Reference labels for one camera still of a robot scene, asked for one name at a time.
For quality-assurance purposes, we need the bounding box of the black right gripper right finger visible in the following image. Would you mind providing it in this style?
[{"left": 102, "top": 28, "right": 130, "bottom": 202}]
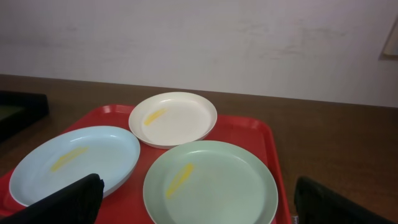
[{"left": 294, "top": 177, "right": 394, "bottom": 224}]

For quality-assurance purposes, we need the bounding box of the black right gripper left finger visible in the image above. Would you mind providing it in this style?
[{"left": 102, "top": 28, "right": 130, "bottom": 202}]
[{"left": 1, "top": 174, "right": 104, "bottom": 224}]

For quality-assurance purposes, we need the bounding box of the light blue plate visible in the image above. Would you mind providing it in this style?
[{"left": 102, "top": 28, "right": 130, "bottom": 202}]
[{"left": 9, "top": 126, "right": 141, "bottom": 207}]

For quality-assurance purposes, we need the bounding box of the light green plate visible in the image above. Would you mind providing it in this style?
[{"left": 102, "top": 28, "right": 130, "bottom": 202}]
[{"left": 143, "top": 141, "right": 279, "bottom": 224}]

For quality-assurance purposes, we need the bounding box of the cream white plate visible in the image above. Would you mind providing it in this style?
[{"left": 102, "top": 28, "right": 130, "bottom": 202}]
[{"left": 128, "top": 92, "right": 218, "bottom": 149}]

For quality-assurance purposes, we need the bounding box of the black soapy water tray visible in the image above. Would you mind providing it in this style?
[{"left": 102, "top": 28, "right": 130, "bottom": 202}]
[{"left": 1, "top": 90, "right": 49, "bottom": 142}]

